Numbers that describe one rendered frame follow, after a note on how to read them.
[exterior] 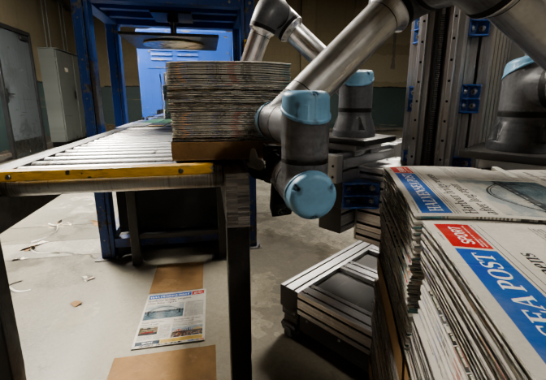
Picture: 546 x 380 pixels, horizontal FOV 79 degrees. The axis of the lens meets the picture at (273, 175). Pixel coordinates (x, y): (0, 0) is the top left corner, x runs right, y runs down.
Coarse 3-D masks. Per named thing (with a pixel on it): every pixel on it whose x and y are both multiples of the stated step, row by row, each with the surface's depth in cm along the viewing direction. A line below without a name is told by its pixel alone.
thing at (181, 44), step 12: (132, 36) 188; (144, 36) 188; (156, 36) 188; (168, 36) 188; (180, 36) 189; (192, 36) 190; (204, 36) 191; (216, 36) 193; (144, 48) 233; (156, 48) 233; (168, 48) 225; (180, 48) 225; (192, 48) 225; (204, 48) 233; (216, 48) 233
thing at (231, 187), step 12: (228, 168) 72; (240, 168) 72; (228, 180) 68; (240, 180) 68; (228, 192) 68; (240, 192) 69; (228, 204) 69; (240, 204) 70; (228, 216) 70; (240, 216) 70
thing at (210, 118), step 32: (192, 64) 74; (224, 64) 75; (256, 64) 76; (288, 64) 77; (192, 96) 74; (224, 96) 76; (256, 96) 77; (192, 128) 76; (224, 128) 78; (192, 160) 80
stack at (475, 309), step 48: (384, 192) 61; (432, 192) 43; (480, 192) 43; (528, 192) 43; (384, 240) 59; (432, 240) 30; (480, 240) 28; (528, 240) 28; (432, 288) 30; (480, 288) 21; (528, 288) 21; (384, 336) 52; (432, 336) 30; (480, 336) 20; (528, 336) 17
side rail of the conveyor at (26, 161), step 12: (108, 132) 151; (72, 144) 112; (84, 144) 115; (36, 156) 88; (48, 156) 88; (0, 168) 72; (12, 168) 72; (0, 204) 68; (12, 204) 72; (24, 204) 76; (36, 204) 81; (0, 216) 67; (12, 216) 71; (24, 216) 76; (0, 228) 67
